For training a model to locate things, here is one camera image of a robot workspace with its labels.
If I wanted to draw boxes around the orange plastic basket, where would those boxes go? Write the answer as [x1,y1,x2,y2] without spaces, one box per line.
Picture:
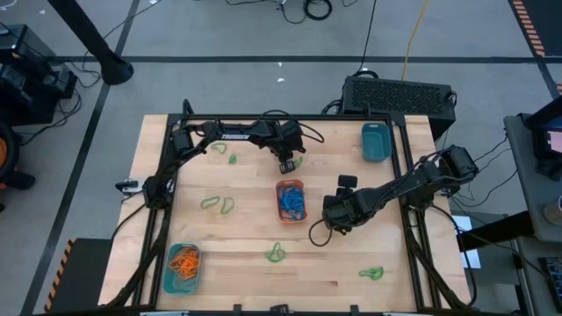
[275,178,309,225]

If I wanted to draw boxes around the black pole round base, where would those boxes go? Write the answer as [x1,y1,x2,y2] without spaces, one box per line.
[46,0,135,87]

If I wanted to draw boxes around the black keyboard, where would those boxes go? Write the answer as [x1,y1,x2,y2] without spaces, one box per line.
[537,255,562,305]

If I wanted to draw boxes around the grey desk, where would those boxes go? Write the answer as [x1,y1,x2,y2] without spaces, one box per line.
[502,112,562,245]

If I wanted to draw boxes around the black equipment rack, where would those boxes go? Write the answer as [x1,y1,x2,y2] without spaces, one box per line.
[0,24,79,127]

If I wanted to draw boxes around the coiled black cable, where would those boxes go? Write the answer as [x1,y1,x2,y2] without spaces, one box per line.
[302,0,334,22]

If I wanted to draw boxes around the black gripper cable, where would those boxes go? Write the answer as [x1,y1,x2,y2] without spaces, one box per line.
[258,109,326,145]
[307,218,335,248]

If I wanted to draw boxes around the black mat yellow striped edge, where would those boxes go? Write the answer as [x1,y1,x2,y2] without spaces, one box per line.
[42,237,114,315]

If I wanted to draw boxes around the black monitor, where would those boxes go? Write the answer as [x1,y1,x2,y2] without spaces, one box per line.
[524,95,562,182]

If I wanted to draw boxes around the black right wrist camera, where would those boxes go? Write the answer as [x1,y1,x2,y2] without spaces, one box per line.
[335,174,359,198]

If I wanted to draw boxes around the grey-blue plastic basket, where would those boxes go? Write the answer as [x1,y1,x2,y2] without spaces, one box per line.
[360,122,393,163]

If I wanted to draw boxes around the black perforated computer case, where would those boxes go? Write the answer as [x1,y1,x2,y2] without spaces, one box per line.
[341,75,458,142]

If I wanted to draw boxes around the black orange wheeled device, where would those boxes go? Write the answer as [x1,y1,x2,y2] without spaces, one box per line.
[0,121,37,212]

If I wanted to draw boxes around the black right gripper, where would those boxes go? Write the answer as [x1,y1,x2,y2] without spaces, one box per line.
[321,190,378,233]

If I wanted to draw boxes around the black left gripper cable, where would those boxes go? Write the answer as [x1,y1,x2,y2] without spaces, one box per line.
[258,109,326,145]

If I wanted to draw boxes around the black hanging power cable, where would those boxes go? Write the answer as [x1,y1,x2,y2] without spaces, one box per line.
[353,0,378,79]

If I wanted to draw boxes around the black mat orange stripes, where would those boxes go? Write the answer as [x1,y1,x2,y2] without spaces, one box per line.
[508,0,562,59]

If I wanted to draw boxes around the turquoise plastic basket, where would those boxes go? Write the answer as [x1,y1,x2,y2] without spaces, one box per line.
[161,241,202,295]

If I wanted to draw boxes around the yellow hanging cable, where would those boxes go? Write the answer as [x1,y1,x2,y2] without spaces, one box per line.
[400,0,430,82]

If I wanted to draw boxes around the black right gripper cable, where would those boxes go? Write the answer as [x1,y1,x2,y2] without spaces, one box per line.
[307,218,335,248]

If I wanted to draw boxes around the black desk beam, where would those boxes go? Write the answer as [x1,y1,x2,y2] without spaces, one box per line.
[456,210,535,252]

